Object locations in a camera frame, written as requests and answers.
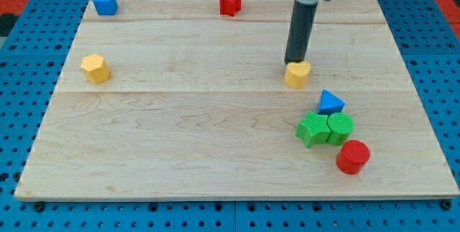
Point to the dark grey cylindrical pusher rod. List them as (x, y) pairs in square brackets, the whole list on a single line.
[(301, 23)]

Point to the blue cube block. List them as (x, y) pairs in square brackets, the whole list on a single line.
[(105, 7)]

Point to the blue triangle block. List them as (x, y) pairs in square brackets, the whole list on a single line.
[(329, 104)]

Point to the green star block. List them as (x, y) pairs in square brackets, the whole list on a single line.
[(313, 129)]

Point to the yellow heart block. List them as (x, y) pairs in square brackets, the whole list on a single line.
[(297, 74)]

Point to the red cylinder block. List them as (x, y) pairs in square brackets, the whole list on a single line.
[(352, 157)]

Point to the red star block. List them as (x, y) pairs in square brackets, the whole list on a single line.
[(229, 7)]

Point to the green cylinder block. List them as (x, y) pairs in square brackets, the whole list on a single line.
[(340, 125)]

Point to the light wooden board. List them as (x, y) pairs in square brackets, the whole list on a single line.
[(196, 108)]

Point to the yellow hexagon block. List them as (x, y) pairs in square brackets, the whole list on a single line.
[(95, 68)]

